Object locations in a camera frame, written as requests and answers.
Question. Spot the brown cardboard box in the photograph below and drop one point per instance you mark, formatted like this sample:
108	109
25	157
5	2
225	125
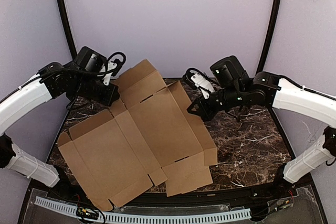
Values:
144	139

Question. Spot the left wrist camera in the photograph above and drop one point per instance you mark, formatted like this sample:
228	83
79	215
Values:
111	67

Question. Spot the small green circuit board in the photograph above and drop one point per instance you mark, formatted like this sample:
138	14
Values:
86	213

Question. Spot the white slotted cable duct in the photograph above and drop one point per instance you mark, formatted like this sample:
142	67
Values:
71	210

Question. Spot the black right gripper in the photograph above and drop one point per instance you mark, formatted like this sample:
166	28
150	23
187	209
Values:
203	108

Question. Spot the right black frame post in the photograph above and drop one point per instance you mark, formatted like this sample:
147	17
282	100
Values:
269	35

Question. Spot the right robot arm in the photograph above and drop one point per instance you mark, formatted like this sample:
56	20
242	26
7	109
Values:
232	87

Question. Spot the left black frame post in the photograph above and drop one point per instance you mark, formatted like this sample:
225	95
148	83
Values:
63	13

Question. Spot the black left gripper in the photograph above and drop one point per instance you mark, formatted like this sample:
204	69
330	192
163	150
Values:
111	95

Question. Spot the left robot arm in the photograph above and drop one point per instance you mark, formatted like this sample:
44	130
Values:
89	75

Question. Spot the black frame post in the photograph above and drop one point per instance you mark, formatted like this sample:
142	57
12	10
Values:
63	13
269	35

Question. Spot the black front rail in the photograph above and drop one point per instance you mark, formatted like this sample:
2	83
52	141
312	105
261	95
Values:
250	186

